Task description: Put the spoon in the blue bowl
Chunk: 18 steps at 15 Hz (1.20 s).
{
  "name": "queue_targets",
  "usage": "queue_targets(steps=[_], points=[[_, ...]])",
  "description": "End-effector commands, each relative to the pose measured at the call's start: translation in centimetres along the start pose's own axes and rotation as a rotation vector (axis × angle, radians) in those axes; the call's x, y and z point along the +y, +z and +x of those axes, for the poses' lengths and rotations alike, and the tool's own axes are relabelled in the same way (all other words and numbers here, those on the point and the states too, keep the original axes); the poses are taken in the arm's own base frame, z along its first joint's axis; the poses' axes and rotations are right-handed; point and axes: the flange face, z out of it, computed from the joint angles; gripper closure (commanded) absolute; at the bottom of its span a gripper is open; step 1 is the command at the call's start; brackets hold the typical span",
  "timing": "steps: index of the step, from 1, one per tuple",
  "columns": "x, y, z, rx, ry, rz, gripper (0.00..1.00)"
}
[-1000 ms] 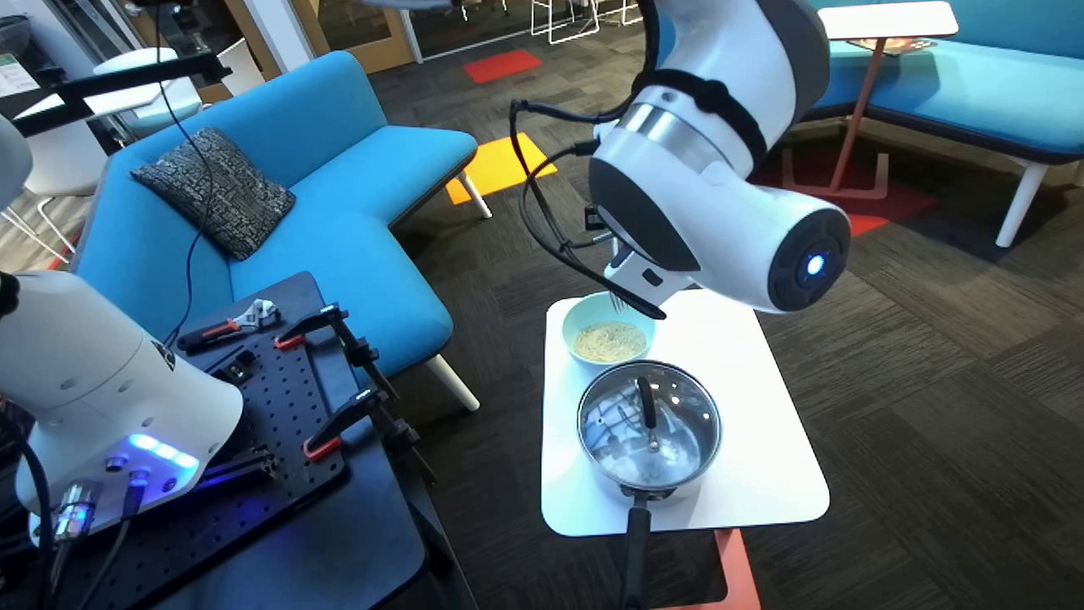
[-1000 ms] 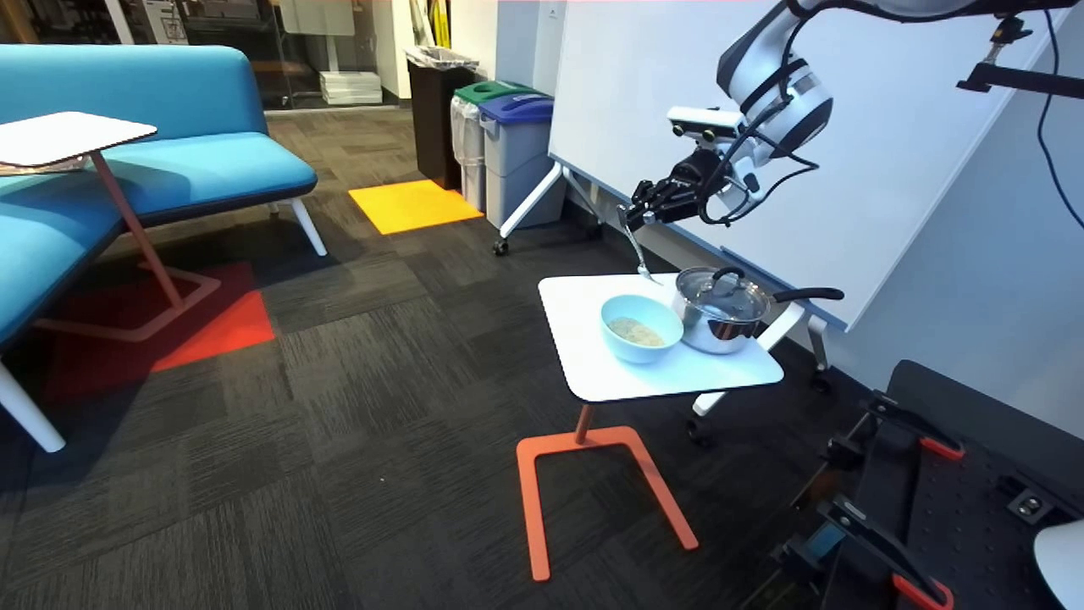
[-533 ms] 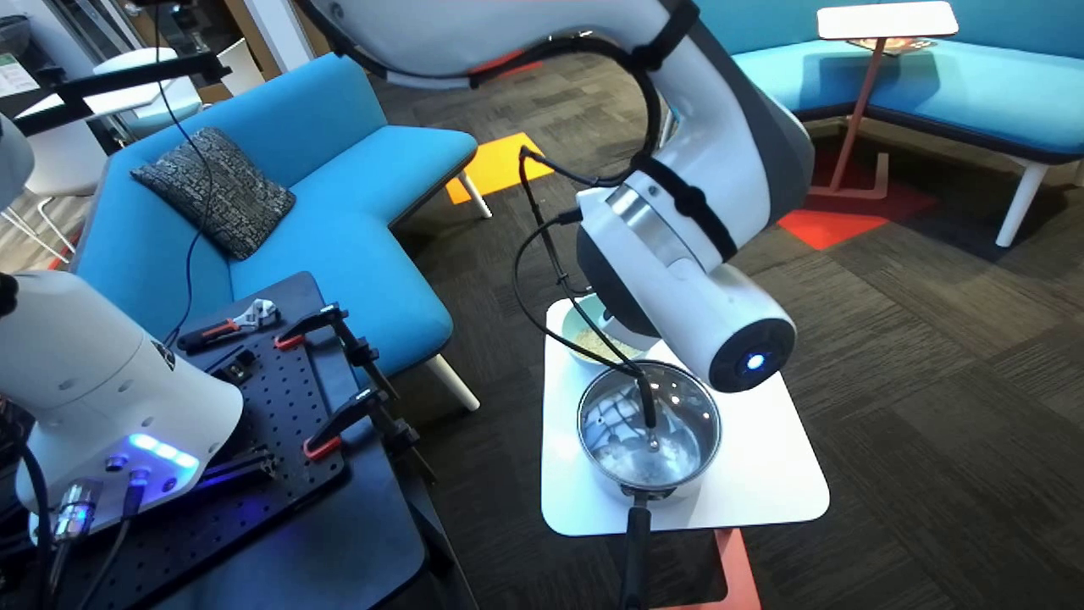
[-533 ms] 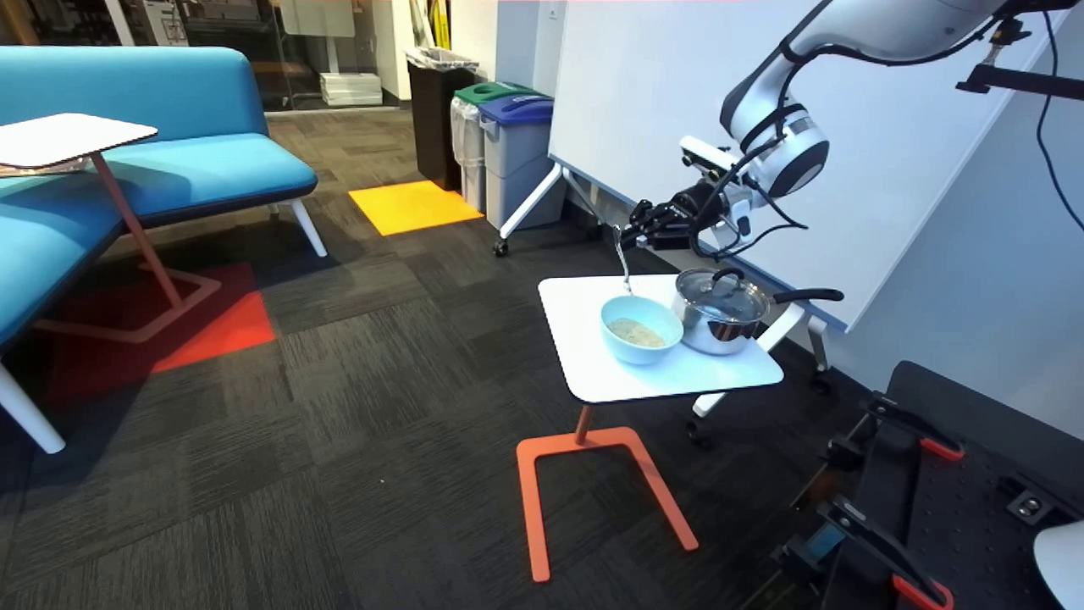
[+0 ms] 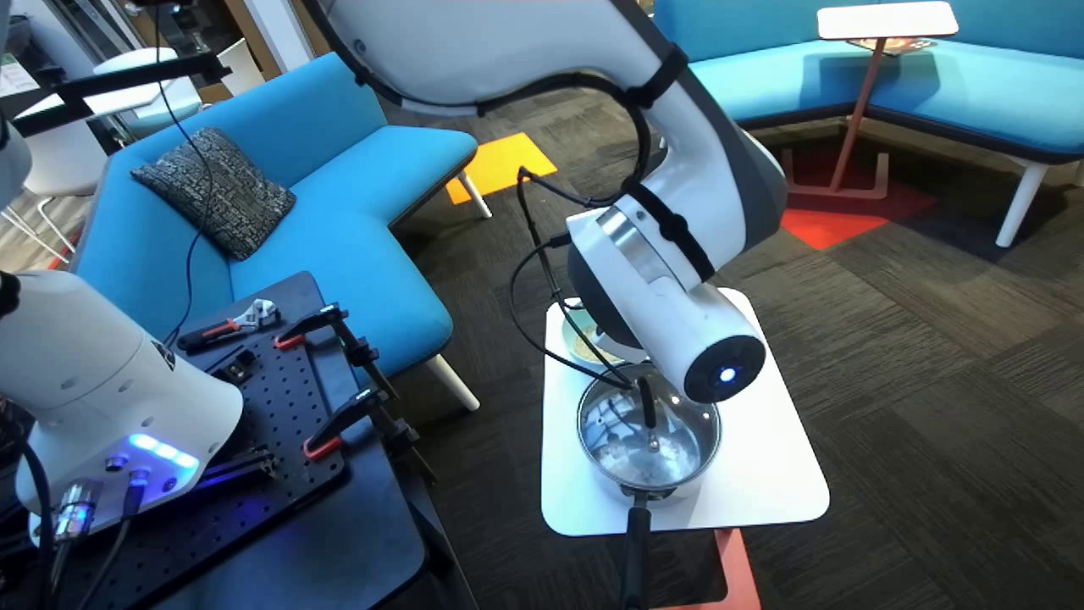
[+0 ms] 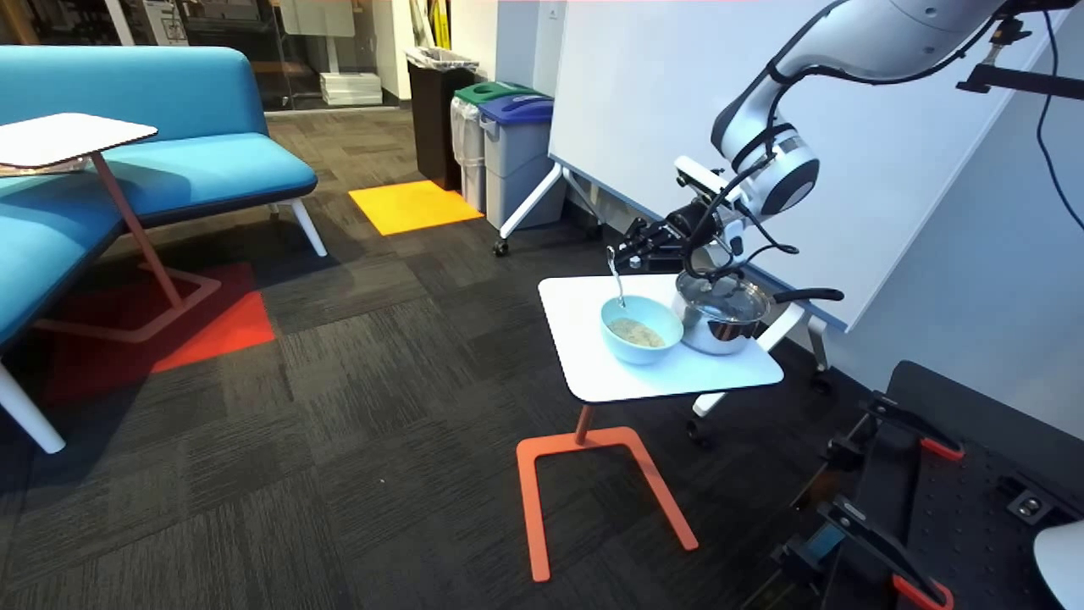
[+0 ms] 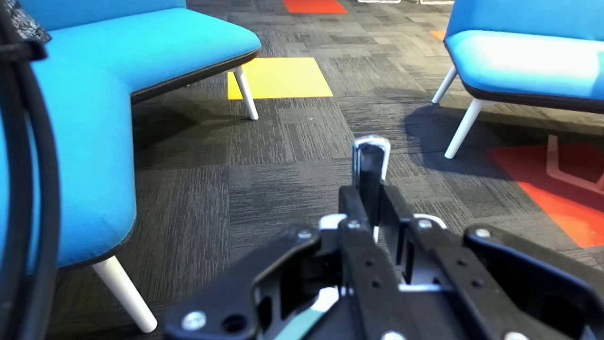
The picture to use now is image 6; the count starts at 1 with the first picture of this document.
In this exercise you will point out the teal sofa with white legs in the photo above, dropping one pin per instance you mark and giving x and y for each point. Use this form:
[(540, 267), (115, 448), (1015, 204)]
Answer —
[(171, 89)]

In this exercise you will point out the grey bin with blue lid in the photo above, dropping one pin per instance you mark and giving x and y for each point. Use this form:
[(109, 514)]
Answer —
[(520, 159)]

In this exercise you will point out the white rounded object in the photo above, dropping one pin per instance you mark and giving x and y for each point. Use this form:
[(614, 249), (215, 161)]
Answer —
[(1067, 563)]

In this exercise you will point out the black trash bin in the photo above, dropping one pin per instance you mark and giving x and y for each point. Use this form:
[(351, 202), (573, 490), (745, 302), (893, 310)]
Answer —
[(435, 122)]

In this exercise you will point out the light blue bowl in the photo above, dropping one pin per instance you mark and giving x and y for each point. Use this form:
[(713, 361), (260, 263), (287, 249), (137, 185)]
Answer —
[(642, 352)]

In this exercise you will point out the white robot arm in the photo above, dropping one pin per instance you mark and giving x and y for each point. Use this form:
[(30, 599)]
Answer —
[(884, 39)]

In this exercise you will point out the white side table pink frame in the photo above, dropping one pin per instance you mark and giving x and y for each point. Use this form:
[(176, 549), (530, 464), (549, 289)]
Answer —
[(71, 137)]

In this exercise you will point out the white bin with green lid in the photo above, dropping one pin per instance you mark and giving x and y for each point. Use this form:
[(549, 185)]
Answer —
[(470, 148)]

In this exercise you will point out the white box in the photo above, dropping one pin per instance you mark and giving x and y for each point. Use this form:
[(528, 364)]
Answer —
[(351, 89)]

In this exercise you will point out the yellow floor mat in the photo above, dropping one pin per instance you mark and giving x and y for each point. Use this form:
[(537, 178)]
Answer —
[(412, 208)]

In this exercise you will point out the white table with orange base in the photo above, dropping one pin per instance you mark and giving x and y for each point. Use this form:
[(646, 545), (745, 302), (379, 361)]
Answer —
[(666, 377)]

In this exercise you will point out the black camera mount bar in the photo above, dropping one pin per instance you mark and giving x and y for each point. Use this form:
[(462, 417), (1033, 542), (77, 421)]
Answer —
[(1021, 81)]

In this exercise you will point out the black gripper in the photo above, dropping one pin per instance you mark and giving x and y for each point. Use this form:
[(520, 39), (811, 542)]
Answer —
[(698, 242)]

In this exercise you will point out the beige grains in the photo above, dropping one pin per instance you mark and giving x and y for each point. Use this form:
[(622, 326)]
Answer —
[(642, 333)]

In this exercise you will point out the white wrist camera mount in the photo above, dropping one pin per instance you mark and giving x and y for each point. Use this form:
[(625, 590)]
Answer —
[(698, 176)]

